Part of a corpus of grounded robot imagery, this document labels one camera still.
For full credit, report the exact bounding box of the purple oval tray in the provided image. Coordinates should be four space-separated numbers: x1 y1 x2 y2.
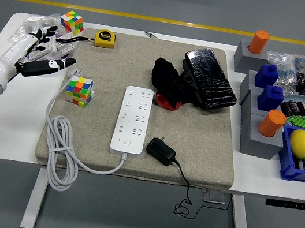
23 25 79 72

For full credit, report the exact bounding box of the blue block with knob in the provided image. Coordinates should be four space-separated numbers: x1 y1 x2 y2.
255 83 286 114
253 61 281 91

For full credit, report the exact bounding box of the metal bracket under table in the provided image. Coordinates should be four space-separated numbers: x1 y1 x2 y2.
201 189 228 205

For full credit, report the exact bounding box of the white wall socket panel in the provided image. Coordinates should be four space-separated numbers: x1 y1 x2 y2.
52 40 76 60
23 29 60 66

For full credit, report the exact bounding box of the black power adapter with cord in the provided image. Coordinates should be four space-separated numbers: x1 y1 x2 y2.
136 133 243 225

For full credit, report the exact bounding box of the yellow tape measure with strap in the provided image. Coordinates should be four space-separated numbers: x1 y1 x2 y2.
54 21 118 53

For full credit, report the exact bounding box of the grey block with round hole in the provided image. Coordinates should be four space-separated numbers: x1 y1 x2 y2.
237 111 289 162
231 38 272 77

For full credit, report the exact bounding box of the grey block with square hole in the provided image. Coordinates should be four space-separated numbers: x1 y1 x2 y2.
236 68 266 109
237 89 276 137

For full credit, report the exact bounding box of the orange cylinder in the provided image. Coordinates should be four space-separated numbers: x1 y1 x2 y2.
256 106 288 140
248 28 271 56

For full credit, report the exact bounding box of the small rubik's cube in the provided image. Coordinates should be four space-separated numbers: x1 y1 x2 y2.
57 8 87 36

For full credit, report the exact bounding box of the large twisted rubik's cube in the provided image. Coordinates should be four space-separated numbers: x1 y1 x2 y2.
64 74 98 110

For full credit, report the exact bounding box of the clear plastic bags pile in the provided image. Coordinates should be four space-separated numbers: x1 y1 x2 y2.
9 6 70 51

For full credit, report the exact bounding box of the black glossy rectangular case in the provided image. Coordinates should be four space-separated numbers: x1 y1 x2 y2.
176 44 245 114

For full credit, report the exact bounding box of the yellow lemon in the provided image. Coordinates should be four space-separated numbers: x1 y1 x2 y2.
285 127 305 160

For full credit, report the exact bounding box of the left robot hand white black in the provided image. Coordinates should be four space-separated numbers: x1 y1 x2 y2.
0 16 81 93

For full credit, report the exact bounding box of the green battery pile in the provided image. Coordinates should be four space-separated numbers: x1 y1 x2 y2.
285 113 305 129

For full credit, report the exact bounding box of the black table control panel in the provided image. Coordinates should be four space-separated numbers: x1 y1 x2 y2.
265 196 305 212

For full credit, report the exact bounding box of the black and red fabric bundle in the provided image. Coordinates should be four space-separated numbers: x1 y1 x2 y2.
145 56 205 115

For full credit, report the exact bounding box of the grey-brown fabric mat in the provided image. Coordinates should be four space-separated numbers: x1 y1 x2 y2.
32 21 255 197

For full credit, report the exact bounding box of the white power strip with cord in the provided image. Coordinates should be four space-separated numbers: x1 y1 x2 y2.
33 64 157 205

